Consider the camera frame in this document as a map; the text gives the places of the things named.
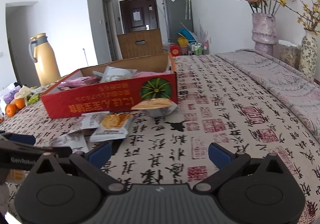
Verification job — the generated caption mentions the white oat crisp packet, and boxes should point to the white oat crisp packet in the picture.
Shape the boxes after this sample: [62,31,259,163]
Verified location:
[90,113,135,143]
[131,98,178,118]

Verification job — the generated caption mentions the pink textured vase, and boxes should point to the pink textured vase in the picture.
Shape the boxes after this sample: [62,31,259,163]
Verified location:
[251,12,277,56]

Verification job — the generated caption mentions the yellow blossom branches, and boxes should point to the yellow blossom branches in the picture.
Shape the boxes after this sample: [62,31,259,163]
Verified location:
[295,0,320,34]

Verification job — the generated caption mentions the purple tissue pack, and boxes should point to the purple tissue pack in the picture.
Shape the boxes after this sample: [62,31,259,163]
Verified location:
[5,86,22,104]

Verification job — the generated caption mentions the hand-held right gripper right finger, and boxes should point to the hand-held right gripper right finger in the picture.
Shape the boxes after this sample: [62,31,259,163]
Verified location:
[194,142,288,194]

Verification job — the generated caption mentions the red cardboard box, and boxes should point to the red cardboard box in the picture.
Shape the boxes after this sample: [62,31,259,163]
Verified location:
[40,52,179,120]

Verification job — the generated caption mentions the calligraphy print tablecloth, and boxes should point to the calligraphy print tablecloth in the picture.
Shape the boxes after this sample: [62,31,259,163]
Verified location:
[0,55,320,224]

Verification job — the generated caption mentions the floral print vase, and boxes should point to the floral print vase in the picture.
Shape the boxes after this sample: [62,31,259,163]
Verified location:
[298,33,318,82]

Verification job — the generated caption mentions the wire rack with bottles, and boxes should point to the wire rack with bottles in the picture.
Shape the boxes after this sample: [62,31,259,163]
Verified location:
[187,40,209,55]

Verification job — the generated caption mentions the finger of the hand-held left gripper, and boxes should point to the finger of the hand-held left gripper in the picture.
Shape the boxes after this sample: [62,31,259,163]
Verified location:
[0,140,73,158]
[0,133,36,146]

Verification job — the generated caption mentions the yellow thermos jug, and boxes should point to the yellow thermos jug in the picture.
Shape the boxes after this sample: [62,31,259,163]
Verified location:
[28,33,62,87]

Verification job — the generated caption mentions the grey refrigerator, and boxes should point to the grey refrigerator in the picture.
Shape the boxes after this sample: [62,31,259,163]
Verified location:
[162,0,194,44]

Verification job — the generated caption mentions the white folded umbrella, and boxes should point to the white folded umbrella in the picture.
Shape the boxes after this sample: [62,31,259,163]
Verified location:
[184,0,193,20]

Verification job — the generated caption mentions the blue dustpan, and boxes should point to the blue dustpan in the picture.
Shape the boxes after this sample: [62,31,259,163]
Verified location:
[175,29,193,40]

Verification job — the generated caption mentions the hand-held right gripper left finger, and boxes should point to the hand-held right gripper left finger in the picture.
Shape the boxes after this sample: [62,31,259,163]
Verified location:
[34,142,127,194]

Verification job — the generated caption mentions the white green print snack packet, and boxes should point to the white green print snack packet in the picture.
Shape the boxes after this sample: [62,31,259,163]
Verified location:
[30,86,48,95]

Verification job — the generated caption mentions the orange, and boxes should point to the orange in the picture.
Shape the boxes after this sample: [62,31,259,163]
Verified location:
[5,103,17,117]
[14,98,26,110]

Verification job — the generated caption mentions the grey quilted cloth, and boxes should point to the grey quilted cloth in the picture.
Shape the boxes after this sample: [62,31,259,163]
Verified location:
[216,49,320,140]

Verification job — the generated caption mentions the dark brown door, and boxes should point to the dark brown door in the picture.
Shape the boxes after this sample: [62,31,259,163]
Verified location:
[119,0,161,35]

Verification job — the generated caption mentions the small red box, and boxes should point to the small red box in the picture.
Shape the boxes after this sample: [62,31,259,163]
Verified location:
[169,44,182,56]

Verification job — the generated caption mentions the clear jar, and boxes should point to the clear jar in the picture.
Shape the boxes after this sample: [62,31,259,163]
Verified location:
[277,39,302,69]

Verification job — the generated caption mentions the silver white snack packet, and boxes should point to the silver white snack packet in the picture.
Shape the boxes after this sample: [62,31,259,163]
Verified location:
[98,66,138,84]

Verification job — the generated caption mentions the pink snack packet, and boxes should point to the pink snack packet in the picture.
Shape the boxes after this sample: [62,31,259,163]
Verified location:
[135,71,173,80]
[58,76,100,89]

